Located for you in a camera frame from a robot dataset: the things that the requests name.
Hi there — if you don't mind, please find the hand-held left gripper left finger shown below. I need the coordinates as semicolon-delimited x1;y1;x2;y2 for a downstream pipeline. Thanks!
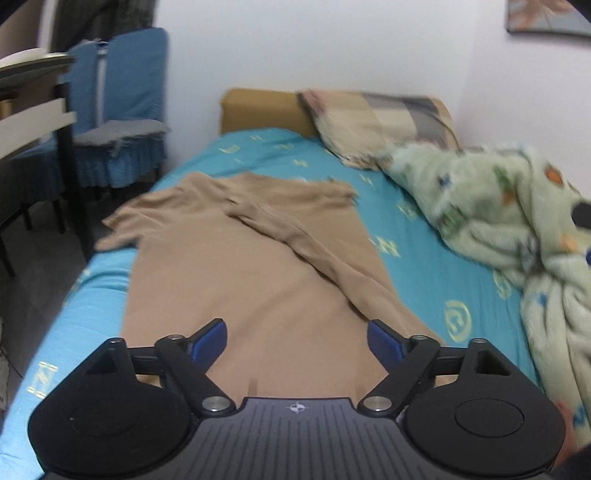
69;318;238;417

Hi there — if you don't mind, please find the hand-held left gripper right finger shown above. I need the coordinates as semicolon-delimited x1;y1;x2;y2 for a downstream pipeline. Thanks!
358;318;518;417

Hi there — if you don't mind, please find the tan shirt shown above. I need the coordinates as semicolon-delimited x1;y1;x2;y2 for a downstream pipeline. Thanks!
95;172;444;398

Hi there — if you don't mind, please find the green printed fleece blanket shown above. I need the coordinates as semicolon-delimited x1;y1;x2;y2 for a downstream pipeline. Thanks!
376;143;591;448

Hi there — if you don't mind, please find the bed with teal printed sheet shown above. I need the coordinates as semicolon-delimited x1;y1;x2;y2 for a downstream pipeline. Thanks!
0;127;541;462

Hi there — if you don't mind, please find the plaid pillow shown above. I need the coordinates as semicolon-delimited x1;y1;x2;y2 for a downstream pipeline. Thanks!
298;89;462;169

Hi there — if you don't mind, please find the dark wooden table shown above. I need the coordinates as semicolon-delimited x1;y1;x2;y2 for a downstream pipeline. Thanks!
0;53;95;278

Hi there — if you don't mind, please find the grey seat cushion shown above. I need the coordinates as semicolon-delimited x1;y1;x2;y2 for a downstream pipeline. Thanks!
74;119;168;153

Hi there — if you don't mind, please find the tan padded headboard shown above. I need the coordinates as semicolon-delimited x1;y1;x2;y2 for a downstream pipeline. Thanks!
219;89;319;137

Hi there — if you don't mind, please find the blue covered chair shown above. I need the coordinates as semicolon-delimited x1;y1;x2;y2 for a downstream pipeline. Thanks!
74;27;169;188
69;39;109;134
9;134;65;204

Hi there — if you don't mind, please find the dark metal grille door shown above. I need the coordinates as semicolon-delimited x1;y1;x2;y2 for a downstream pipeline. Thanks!
88;0;160;40

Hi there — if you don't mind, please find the white plate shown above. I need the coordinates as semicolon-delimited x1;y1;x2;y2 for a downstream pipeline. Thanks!
0;48;47;65

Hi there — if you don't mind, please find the framed wall picture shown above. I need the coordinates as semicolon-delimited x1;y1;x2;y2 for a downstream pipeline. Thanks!
505;0;591;35

